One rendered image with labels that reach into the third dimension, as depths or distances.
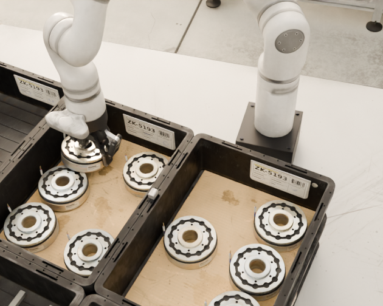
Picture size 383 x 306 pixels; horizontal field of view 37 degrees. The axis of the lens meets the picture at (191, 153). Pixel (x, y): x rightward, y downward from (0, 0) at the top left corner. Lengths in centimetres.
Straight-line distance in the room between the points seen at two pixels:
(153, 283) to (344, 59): 194
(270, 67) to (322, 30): 180
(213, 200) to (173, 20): 193
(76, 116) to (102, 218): 23
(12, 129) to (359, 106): 89
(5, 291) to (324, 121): 89
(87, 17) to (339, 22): 219
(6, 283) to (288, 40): 71
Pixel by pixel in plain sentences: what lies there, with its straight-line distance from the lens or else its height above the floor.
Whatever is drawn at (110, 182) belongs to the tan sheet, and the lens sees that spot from 124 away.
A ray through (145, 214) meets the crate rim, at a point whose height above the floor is 93.
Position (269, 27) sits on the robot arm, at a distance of 114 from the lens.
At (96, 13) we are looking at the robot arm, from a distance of 98.
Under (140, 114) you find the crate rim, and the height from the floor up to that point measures 93.
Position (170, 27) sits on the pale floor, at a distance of 297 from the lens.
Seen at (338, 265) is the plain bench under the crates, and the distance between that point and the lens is 128.
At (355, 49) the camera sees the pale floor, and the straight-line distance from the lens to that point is 289.
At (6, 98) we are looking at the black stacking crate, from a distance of 149.
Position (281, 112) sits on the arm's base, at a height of 88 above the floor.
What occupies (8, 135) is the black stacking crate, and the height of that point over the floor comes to 83.
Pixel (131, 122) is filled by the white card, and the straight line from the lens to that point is 125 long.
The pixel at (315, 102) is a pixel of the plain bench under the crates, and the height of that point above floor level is 70.
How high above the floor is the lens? 180
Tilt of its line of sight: 50 degrees down
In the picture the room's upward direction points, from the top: 3 degrees counter-clockwise
